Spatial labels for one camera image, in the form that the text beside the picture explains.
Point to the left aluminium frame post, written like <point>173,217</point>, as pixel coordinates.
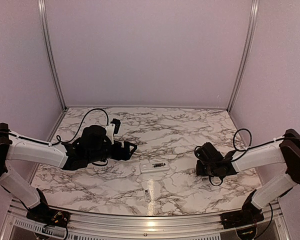
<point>49,52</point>

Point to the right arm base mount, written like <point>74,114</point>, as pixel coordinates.
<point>249,214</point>

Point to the white battery cover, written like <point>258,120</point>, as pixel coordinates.
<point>147,196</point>

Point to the front aluminium rail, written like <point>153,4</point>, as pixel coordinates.
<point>95,226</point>

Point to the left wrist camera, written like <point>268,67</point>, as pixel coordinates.
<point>112,129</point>

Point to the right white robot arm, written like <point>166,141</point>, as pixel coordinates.
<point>283,150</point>

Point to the aluminium frame post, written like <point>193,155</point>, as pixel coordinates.
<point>49,52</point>
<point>251,29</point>

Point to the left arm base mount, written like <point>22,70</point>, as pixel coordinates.
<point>49,216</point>

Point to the right aluminium frame post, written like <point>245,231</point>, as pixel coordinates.
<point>251,29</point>

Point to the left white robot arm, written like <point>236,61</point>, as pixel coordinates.
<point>96,144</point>

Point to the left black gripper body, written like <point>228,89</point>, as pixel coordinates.
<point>99,155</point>

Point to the white remote control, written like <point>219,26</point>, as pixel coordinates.
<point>154,167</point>

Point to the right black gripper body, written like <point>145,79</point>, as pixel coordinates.
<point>207,171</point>

